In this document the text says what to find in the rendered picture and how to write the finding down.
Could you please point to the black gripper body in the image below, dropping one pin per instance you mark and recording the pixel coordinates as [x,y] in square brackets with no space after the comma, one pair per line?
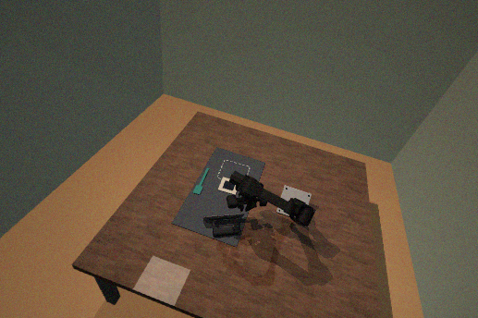
[233,202]

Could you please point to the beige square tile with dark centre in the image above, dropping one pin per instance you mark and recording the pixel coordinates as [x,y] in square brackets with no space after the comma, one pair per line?
[226,186]

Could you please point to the green flat trowel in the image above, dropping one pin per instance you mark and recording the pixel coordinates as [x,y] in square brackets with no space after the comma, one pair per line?
[199,187]

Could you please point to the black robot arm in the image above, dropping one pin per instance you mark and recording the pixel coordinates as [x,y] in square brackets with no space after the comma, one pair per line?
[249,186]

